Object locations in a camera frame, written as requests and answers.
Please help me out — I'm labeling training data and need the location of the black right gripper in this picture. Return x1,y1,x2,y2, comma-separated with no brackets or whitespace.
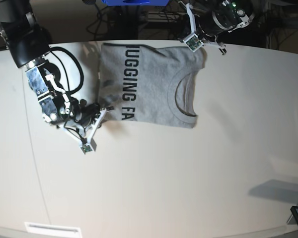
76,99,101,131

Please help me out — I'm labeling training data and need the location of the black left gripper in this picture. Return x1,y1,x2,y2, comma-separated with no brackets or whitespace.
197,26,226,50

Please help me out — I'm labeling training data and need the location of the grey T-shirt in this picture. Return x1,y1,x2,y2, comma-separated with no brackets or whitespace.
98,44,204,128

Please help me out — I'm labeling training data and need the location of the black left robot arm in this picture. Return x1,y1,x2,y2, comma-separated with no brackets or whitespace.
197,0,255,54

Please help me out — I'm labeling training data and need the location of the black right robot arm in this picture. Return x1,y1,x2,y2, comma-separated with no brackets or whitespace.
0,0,106,135

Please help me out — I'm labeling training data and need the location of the white power strip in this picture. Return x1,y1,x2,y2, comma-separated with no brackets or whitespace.
147,11,236,24

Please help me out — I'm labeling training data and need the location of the blue plastic base block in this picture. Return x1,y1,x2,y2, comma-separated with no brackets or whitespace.
102,0,169,6

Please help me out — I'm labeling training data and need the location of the white label strip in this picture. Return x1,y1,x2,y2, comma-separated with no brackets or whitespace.
24,222,81,235

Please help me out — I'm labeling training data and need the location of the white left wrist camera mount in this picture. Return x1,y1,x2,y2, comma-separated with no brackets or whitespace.
177,1,227,55

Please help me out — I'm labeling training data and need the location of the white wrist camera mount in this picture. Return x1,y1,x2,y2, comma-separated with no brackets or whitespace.
177,1,227,55
60,106,114,154

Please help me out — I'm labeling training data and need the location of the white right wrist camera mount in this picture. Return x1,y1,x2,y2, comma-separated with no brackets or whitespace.
60,106,114,154

